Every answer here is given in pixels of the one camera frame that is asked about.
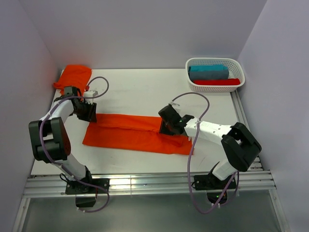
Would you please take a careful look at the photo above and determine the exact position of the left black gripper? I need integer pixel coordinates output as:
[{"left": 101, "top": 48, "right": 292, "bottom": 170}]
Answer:
[{"left": 72, "top": 100, "right": 97, "bottom": 123}]

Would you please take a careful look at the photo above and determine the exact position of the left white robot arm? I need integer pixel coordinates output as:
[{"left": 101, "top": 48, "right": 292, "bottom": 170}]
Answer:
[{"left": 28, "top": 86, "right": 97, "bottom": 193}]

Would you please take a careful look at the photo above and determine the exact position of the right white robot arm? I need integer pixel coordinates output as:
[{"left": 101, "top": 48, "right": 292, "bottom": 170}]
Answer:
[{"left": 158, "top": 104, "right": 262, "bottom": 189}]

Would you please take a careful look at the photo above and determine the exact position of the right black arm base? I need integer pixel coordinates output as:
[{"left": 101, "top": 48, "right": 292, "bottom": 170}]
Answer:
[{"left": 191, "top": 174, "right": 239, "bottom": 204}]

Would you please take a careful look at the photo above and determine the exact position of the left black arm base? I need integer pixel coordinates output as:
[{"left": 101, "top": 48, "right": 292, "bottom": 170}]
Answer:
[{"left": 59, "top": 170, "right": 110, "bottom": 209}]

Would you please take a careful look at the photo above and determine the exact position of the crumpled orange t-shirt pile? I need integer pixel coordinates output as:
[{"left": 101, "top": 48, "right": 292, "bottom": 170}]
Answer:
[{"left": 53, "top": 65, "right": 92, "bottom": 96}]

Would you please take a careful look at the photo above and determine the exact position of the grey rolled t-shirt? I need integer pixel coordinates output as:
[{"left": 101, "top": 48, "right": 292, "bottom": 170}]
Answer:
[{"left": 188, "top": 70, "right": 229, "bottom": 81}]

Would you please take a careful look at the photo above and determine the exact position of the red rolled t-shirt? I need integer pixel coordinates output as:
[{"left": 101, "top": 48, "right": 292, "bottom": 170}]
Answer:
[{"left": 193, "top": 78, "right": 241, "bottom": 86}]

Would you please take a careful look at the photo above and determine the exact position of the teal rolled t-shirt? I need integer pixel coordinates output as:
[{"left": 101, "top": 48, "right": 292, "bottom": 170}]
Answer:
[{"left": 188, "top": 64, "right": 228, "bottom": 72}]

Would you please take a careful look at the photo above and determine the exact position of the white plastic basket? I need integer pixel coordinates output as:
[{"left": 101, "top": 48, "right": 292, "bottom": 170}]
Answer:
[{"left": 185, "top": 58, "right": 245, "bottom": 92}]

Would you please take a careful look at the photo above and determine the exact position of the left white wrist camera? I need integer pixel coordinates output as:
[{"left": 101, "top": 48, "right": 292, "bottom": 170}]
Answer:
[{"left": 83, "top": 90, "right": 98, "bottom": 100}]

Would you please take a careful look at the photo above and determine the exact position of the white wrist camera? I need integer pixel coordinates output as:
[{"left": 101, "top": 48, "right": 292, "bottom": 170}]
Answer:
[
  {"left": 83, "top": 90, "right": 98, "bottom": 100},
  {"left": 169, "top": 101, "right": 180, "bottom": 107}
]

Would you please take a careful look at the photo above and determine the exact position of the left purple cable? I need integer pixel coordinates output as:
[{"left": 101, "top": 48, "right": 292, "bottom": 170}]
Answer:
[{"left": 39, "top": 76, "right": 111, "bottom": 213}]

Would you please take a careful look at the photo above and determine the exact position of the purple cable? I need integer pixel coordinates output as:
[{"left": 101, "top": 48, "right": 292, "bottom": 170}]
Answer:
[
  {"left": 39, "top": 76, "right": 111, "bottom": 213},
  {"left": 171, "top": 92, "right": 240, "bottom": 215}
]

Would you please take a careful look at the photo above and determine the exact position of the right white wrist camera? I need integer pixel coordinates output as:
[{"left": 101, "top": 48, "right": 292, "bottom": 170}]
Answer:
[{"left": 169, "top": 101, "right": 180, "bottom": 107}]

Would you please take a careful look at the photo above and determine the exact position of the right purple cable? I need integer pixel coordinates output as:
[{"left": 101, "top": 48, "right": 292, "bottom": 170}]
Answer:
[{"left": 171, "top": 92, "right": 240, "bottom": 215}]

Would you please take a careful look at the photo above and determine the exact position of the aluminium rail frame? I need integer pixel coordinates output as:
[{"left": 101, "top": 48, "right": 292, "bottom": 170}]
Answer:
[{"left": 12, "top": 91, "right": 290, "bottom": 232}]

